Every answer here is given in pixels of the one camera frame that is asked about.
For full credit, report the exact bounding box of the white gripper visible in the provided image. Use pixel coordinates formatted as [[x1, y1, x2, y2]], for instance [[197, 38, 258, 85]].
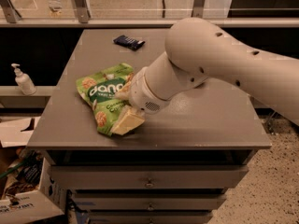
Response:
[[111, 67, 170, 135]]

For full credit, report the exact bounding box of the green rice chip bag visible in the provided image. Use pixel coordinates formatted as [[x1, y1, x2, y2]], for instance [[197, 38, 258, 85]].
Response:
[[76, 63, 134, 136]]

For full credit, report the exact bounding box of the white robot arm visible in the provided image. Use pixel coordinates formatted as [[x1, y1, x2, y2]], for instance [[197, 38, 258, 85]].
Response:
[[115, 18, 299, 125]]

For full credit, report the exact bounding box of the dark blue snack bar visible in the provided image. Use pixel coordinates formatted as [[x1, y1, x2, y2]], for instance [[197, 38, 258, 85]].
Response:
[[113, 35, 145, 51]]

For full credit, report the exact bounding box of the grey drawer cabinet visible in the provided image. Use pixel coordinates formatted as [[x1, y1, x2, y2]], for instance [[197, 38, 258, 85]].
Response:
[[28, 29, 271, 224]]

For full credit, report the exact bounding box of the white pump dispenser bottle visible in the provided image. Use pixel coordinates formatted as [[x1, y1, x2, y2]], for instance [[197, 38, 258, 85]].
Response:
[[11, 63, 36, 95]]

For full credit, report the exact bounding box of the white cardboard box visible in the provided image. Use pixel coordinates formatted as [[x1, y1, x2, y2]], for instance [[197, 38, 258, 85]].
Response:
[[0, 118, 66, 224]]

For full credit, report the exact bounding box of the metal railing frame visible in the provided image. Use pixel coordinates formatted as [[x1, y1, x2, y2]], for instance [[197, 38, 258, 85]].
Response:
[[0, 0, 299, 28]]

